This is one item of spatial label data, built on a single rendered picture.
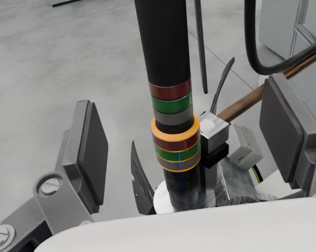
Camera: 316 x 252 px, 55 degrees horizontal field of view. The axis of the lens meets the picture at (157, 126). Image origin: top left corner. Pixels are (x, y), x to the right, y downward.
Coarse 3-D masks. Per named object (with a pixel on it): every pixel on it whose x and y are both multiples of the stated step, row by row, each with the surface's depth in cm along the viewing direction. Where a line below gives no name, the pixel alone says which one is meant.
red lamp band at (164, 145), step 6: (198, 132) 26; (156, 138) 26; (192, 138) 26; (198, 138) 26; (156, 144) 27; (162, 144) 26; (168, 144) 26; (174, 144) 25; (180, 144) 25; (186, 144) 26; (192, 144) 26; (174, 150) 26
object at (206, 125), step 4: (204, 120) 30; (208, 120) 30; (200, 124) 30; (204, 124) 30; (208, 124) 30; (212, 124) 30; (200, 128) 29; (204, 128) 29; (208, 128) 29; (200, 132) 29; (204, 132) 29
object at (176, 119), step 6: (192, 102) 25; (192, 108) 25; (156, 114) 25; (162, 114) 24; (168, 114) 24; (174, 114) 24; (180, 114) 24; (186, 114) 24; (192, 114) 25; (162, 120) 25; (168, 120) 24; (174, 120) 24; (180, 120) 24; (186, 120) 25
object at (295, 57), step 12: (252, 0) 25; (252, 12) 25; (252, 24) 26; (252, 36) 27; (252, 48) 28; (312, 48) 36; (252, 60) 29; (288, 60) 34; (300, 60) 35; (264, 72) 31; (276, 72) 33
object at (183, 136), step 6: (198, 120) 26; (192, 126) 26; (198, 126) 26; (156, 132) 26; (162, 132) 26; (186, 132) 25; (192, 132) 25; (162, 138) 25; (168, 138) 25; (174, 138) 25; (180, 138) 25; (186, 138) 25; (168, 150) 26; (180, 150) 26; (192, 156) 27
